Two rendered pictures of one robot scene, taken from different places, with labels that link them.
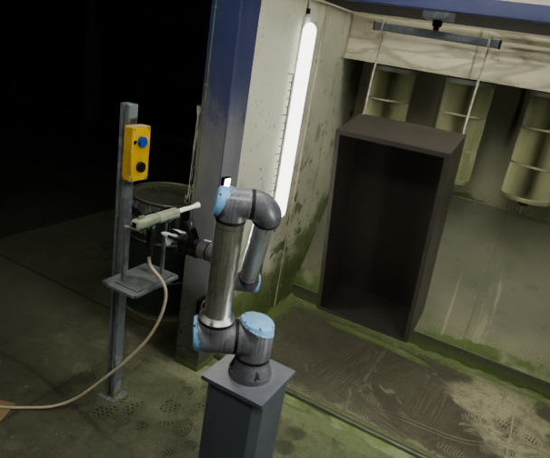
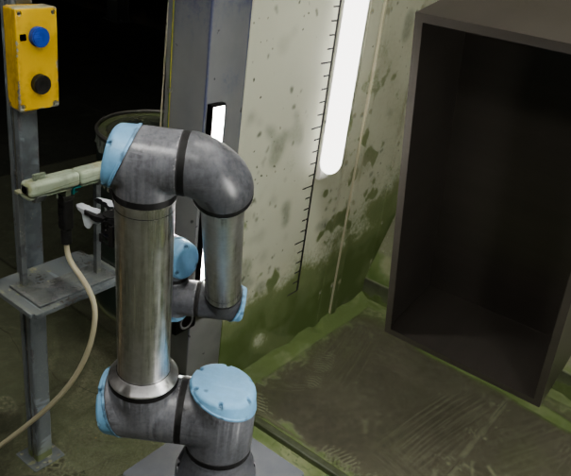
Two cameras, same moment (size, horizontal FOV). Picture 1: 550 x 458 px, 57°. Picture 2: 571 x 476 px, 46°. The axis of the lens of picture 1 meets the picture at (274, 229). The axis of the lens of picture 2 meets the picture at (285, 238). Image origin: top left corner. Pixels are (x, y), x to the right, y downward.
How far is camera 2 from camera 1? 79 cm
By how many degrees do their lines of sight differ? 10
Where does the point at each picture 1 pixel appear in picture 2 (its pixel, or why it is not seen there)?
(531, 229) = not seen: outside the picture
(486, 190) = not seen: outside the picture
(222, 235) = (124, 227)
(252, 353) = (209, 446)
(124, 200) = (20, 144)
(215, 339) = (137, 418)
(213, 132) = (191, 21)
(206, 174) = (183, 97)
